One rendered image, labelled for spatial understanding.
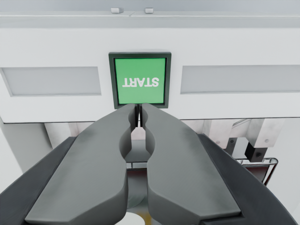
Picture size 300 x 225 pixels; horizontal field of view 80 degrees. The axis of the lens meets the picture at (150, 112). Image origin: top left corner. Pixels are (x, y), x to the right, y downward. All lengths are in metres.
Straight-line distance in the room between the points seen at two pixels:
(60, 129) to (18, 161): 0.06
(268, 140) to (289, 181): 0.30
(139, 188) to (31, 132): 0.21
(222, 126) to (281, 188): 0.39
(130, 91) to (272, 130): 0.24
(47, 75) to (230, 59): 0.18
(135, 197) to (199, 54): 0.31
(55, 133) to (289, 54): 0.30
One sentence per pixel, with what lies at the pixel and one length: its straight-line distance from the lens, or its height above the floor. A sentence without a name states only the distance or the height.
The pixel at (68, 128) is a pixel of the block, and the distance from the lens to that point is 0.29.
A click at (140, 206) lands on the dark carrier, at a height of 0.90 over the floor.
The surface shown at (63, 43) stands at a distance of 0.18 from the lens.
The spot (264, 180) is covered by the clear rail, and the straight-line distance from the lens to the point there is 0.44.
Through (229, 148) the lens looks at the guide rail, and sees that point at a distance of 0.41.
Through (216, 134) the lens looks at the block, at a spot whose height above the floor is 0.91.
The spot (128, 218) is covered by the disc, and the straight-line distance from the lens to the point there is 0.46.
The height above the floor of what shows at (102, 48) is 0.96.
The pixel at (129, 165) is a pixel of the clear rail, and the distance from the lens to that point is 0.33.
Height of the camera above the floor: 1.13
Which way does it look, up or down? 60 degrees down
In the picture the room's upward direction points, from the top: 175 degrees clockwise
